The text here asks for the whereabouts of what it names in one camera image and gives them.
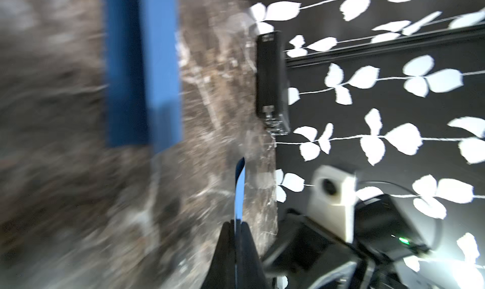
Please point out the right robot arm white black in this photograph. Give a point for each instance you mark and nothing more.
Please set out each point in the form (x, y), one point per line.
(386, 236)

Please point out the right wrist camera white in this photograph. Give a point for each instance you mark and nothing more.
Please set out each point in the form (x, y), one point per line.
(332, 201)

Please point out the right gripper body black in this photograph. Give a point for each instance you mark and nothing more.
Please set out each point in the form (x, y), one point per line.
(312, 257)

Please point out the black case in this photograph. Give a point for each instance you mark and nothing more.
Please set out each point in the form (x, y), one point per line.
(272, 85)

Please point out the blue square paper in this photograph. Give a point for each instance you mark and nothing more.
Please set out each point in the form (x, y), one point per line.
(144, 104)
(239, 198)

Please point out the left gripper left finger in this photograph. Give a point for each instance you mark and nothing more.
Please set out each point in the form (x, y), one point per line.
(222, 270)

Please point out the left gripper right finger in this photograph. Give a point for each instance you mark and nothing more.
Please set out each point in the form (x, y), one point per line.
(251, 272)

